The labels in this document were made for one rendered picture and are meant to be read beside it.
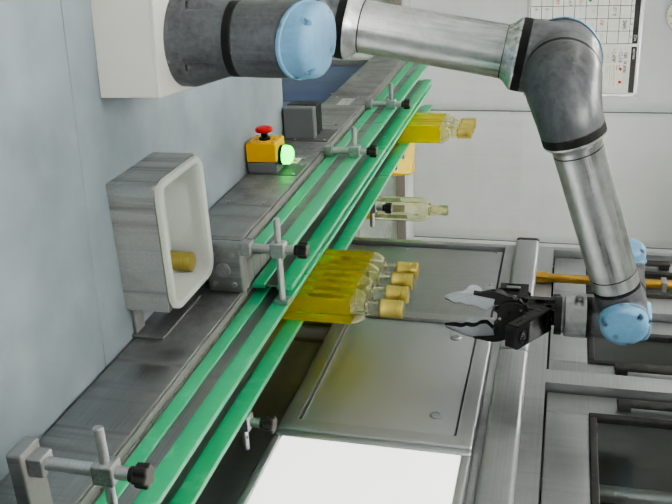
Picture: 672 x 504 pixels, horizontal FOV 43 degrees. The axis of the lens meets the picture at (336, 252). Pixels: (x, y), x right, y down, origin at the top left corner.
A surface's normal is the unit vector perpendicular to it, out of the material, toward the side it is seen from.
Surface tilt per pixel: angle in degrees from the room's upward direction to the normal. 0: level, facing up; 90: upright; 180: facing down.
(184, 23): 73
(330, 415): 90
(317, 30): 9
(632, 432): 90
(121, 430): 90
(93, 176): 0
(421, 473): 90
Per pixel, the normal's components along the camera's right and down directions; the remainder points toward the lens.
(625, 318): -0.25, 0.49
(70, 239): 0.97, 0.05
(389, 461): -0.05, -0.92
